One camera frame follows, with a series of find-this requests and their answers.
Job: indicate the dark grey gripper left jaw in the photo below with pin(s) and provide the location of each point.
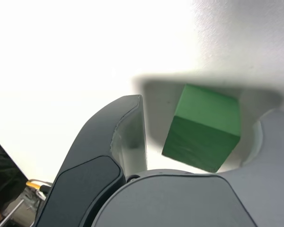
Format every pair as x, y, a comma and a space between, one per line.
85, 179

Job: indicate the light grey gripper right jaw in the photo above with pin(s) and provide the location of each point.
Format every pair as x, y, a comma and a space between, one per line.
203, 203

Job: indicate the green cube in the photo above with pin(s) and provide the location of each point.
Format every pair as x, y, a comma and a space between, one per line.
201, 132

